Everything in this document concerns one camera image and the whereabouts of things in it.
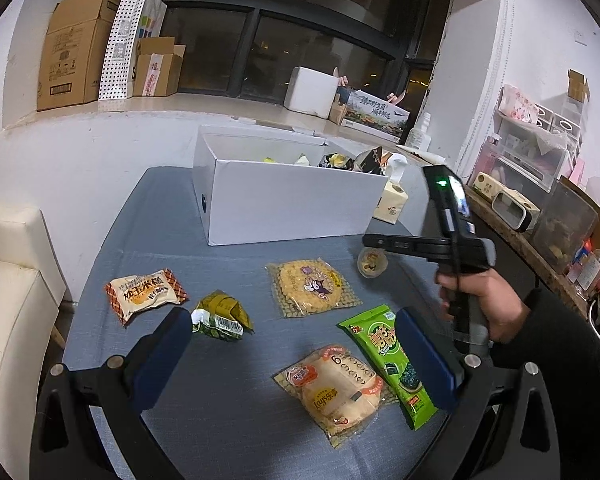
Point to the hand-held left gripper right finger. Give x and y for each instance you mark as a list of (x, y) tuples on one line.
[(425, 360)]

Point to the person's right forearm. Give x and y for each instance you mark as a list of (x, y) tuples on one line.
[(555, 370)]

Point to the clear rice cracker packet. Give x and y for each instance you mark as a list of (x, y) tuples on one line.
[(332, 390)]

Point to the wooden side shelf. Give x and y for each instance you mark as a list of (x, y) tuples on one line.
[(555, 265)]

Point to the white foam box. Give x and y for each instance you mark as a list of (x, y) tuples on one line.
[(310, 92)]

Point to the black patterned snack packet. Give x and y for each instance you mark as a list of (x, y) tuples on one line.
[(371, 162)]

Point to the dark window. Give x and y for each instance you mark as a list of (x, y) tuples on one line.
[(280, 45)]

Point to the round cookie packet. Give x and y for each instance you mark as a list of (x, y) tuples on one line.
[(312, 287)]

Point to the flat printed landscape box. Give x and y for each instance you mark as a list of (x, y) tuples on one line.
[(377, 115)]

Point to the person's right hand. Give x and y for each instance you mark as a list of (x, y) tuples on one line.
[(500, 310)]

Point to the polka-dot paper bag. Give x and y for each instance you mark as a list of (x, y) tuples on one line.
[(122, 50)]

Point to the small jelly cup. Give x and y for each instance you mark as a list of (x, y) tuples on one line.
[(372, 264)]

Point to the clear plastic drawer organizer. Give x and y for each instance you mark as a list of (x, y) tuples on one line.
[(535, 155)]

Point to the yellow tissue pack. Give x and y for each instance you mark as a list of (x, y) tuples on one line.
[(392, 202)]

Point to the large brown cardboard box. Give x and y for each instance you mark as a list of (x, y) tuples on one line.
[(75, 55)]

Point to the cream sofa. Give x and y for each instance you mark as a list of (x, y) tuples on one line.
[(15, 320)]

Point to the white plastic bottle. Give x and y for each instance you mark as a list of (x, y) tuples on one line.
[(419, 135)]

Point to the small open cardboard box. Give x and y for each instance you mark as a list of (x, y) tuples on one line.
[(155, 70)]

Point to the orange and white snack packet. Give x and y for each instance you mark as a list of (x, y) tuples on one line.
[(145, 295)]

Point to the pink floral pouch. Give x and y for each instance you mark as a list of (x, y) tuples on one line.
[(519, 104)]

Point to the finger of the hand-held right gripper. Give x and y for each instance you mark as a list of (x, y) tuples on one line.
[(410, 245)]

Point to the small brown carton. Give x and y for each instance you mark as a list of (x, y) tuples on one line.
[(337, 110)]

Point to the clear plastic container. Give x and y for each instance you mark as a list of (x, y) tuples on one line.
[(562, 230)]

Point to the small green seaweed packet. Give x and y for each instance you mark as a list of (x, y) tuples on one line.
[(387, 355)]

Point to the small bottles cluster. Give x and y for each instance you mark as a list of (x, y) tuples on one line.
[(592, 265)]

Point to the yellow-green snack packet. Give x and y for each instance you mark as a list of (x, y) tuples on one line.
[(222, 317)]

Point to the cardboard piece on wall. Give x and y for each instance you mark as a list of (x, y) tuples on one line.
[(578, 86)]

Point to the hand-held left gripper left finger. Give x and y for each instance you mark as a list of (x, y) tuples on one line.
[(162, 360)]

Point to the small cream box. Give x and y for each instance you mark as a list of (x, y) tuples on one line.
[(485, 184)]

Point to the white cardboard box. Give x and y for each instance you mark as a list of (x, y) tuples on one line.
[(290, 200)]

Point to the black and yellow snack packet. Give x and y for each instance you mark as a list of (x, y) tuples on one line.
[(336, 161)]

